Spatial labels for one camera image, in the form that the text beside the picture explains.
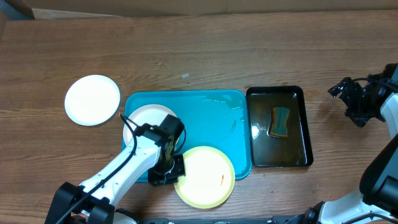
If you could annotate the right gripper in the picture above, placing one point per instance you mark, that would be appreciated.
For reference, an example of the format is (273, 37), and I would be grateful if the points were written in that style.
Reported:
(356, 90)

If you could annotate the yellow green sponge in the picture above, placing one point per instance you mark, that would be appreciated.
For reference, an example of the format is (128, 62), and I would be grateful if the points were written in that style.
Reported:
(279, 122)

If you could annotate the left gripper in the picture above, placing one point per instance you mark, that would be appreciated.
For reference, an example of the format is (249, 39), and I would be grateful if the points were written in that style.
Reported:
(155, 180)

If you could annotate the white plate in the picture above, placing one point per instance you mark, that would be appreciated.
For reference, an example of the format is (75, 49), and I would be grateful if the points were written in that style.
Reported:
(92, 100)
(152, 114)

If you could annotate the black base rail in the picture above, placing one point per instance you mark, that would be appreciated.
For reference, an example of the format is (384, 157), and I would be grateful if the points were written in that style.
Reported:
(272, 220)

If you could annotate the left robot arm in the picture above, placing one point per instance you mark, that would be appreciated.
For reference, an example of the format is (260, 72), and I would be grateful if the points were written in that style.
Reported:
(151, 151)

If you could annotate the blue plastic tray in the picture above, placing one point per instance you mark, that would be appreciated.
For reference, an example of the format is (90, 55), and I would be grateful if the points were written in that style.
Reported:
(215, 118)

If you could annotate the yellow green plate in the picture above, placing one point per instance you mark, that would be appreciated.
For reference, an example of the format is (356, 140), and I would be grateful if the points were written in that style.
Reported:
(209, 178)

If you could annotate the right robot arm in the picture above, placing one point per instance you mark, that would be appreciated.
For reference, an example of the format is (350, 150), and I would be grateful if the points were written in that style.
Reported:
(376, 197)

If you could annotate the black water tray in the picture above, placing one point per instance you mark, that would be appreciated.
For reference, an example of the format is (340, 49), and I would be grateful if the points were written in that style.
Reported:
(269, 151)

